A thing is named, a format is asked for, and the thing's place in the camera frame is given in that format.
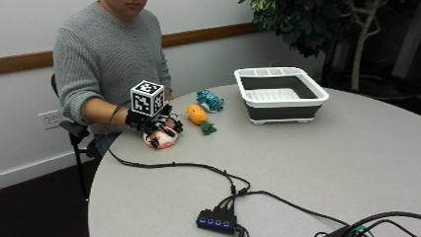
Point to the wooden wall rail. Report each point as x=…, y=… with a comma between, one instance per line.
x=86, y=49

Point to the white marker cube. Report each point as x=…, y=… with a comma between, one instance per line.
x=146, y=97

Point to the green indoor tree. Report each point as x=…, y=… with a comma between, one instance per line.
x=324, y=26

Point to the black usb hub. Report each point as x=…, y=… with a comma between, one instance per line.
x=216, y=221

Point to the teal spotted plush toy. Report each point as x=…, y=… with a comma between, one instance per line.
x=210, y=100

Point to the white and grey dish tub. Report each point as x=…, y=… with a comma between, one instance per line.
x=280, y=94

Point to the the person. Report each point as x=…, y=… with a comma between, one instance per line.
x=105, y=56

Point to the white wall outlet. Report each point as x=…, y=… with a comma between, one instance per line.
x=49, y=119

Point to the black office chair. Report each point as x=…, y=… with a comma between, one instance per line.
x=74, y=131

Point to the orange carrot plush toy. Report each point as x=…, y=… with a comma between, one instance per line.
x=197, y=114

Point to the white and red plush toy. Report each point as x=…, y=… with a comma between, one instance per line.
x=162, y=140

